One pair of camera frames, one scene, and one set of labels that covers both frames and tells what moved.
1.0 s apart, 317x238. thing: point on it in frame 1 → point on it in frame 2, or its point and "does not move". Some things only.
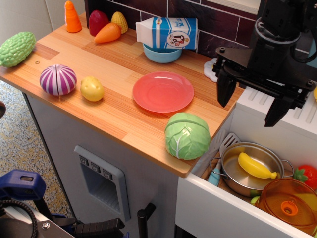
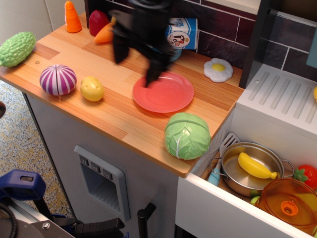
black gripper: [268, 64] → [146, 29]
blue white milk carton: [178, 33] does not move
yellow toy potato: [91, 89] does not move
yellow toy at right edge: [315, 93] does not move
